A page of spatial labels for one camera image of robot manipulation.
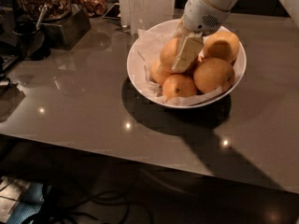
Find black cup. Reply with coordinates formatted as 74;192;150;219
13;22;50;61

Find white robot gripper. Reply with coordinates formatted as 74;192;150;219
171;0;229;73

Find blue floor mat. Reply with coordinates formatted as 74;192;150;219
6;183;52;224

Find white paper bowl liner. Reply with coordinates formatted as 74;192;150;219
135;28;228;107

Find black floor cables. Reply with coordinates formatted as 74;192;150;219
21;168;154;224

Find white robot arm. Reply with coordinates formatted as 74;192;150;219
171;0;238;73

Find white spoon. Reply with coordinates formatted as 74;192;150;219
36;5;48;31

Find hidden left orange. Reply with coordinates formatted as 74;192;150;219
150;61;171;86

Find metal box stand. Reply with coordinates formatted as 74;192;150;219
17;4;93;51

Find white ceramic bowl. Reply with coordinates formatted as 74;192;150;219
127;19;247;108

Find glass jar of nuts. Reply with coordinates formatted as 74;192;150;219
17;0;71;21

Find pile of dried snacks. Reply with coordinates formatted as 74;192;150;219
72;0;107;18

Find small front orange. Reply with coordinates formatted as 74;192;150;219
162;74;197;100

